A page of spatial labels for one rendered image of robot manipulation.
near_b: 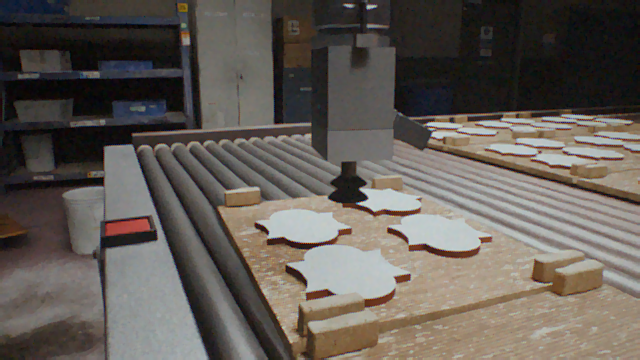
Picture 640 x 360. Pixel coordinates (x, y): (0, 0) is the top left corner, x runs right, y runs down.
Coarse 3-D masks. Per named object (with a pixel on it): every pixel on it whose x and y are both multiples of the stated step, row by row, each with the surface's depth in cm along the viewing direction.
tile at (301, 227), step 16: (256, 224) 65; (272, 224) 64; (288, 224) 64; (304, 224) 64; (320, 224) 64; (336, 224) 64; (272, 240) 59; (288, 240) 59; (304, 240) 58; (320, 240) 58; (336, 240) 60
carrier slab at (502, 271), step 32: (224, 224) 69; (352, 224) 67; (384, 224) 67; (480, 224) 67; (256, 256) 56; (288, 256) 56; (384, 256) 56; (416, 256) 56; (480, 256) 56; (512, 256) 56; (256, 288) 50; (288, 288) 48; (416, 288) 48; (448, 288) 48; (480, 288) 48; (512, 288) 48; (544, 288) 48; (288, 320) 42; (384, 320) 42; (416, 320) 43; (288, 352) 39
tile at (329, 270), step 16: (304, 256) 53; (320, 256) 53; (336, 256) 53; (352, 256) 53; (368, 256) 53; (288, 272) 51; (304, 272) 49; (320, 272) 49; (336, 272) 49; (352, 272) 49; (368, 272) 49; (384, 272) 49; (400, 272) 49; (320, 288) 46; (336, 288) 46; (352, 288) 46; (368, 288) 46; (384, 288) 46; (368, 304) 44
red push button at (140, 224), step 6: (114, 222) 70; (120, 222) 70; (126, 222) 70; (132, 222) 70; (138, 222) 70; (144, 222) 70; (108, 228) 67; (114, 228) 67; (120, 228) 67; (126, 228) 67; (132, 228) 67; (138, 228) 67; (144, 228) 67; (108, 234) 65
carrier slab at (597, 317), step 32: (608, 288) 48; (448, 320) 42; (480, 320) 42; (512, 320) 42; (544, 320) 42; (576, 320) 42; (608, 320) 42; (352, 352) 37; (384, 352) 37; (416, 352) 37; (448, 352) 37; (480, 352) 37; (512, 352) 37; (544, 352) 37; (576, 352) 37; (608, 352) 37
